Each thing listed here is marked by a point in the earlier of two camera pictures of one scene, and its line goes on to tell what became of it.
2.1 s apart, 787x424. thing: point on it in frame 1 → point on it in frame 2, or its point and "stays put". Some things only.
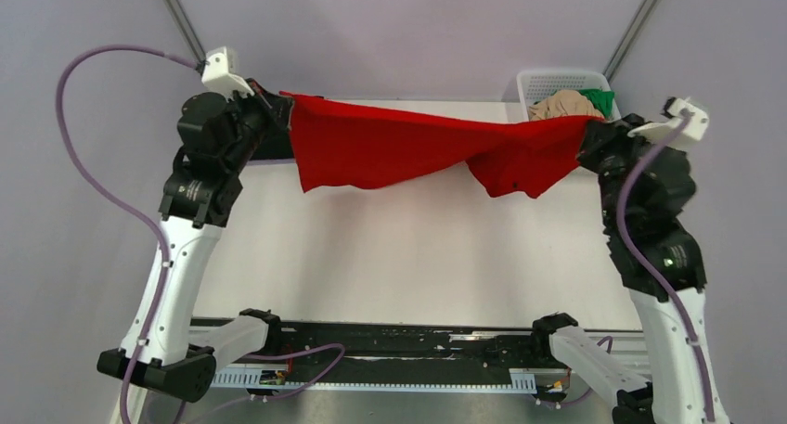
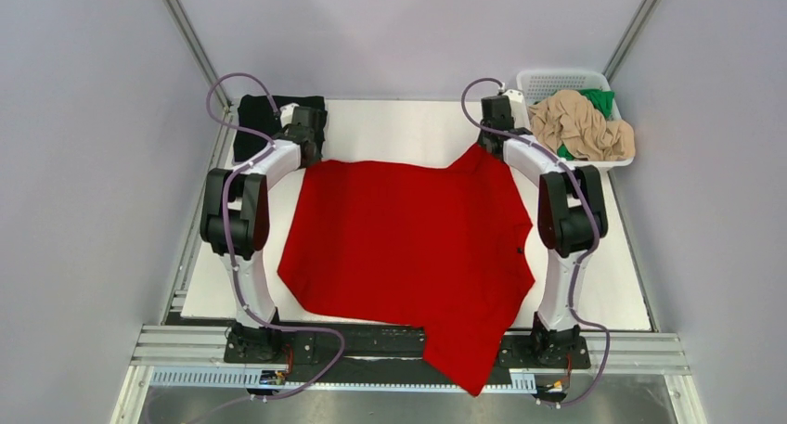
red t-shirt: (332, 141) → (444, 247)
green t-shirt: (602, 99) stays put
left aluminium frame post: (175, 5) stays put
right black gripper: (599, 135) → (482, 140)
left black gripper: (274, 108) → (316, 158)
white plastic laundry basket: (535, 84) stays put
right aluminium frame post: (648, 5) stays put
